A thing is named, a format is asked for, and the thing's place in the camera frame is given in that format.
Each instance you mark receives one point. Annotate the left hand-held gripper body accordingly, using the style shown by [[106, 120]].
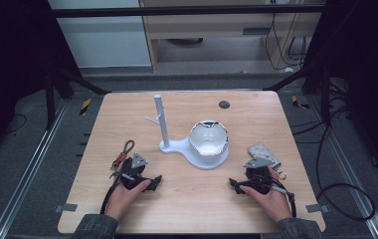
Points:
[[134, 172]]

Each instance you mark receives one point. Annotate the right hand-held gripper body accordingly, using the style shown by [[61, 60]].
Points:
[[258, 176]]

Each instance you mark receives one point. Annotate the person's left hand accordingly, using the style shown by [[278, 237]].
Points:
[[125, 200]]

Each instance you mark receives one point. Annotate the person's right hand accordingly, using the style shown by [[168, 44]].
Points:
[[271, 204]]

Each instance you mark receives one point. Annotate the round table grommet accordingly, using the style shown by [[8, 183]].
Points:
[[224, 105]]

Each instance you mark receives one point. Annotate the yellow black tape strip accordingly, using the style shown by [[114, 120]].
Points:
[[299, 103], [85, 106]]

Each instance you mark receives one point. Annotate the white cabinet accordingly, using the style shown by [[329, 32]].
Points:
[[104, 40]]

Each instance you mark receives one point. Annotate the dark curtain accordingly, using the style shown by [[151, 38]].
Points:
[[14, 66], [362, 66]]

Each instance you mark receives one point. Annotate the wooden desk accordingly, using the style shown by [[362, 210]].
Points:
[[210, 26]]

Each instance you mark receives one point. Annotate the white stand with post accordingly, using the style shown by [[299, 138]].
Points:
[[163, 126]]

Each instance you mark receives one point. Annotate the grey table bracket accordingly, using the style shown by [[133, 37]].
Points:
[[317, 208], [66, 207]]

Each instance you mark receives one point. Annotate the metal floor rail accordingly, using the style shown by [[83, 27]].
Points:
[[28, 172], [352, 172]]

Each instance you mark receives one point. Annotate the black frame strut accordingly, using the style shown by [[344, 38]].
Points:
[[296, 78], [77, 81]]

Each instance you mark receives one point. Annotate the black frame bar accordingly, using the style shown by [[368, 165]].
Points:
[[177, 11]]

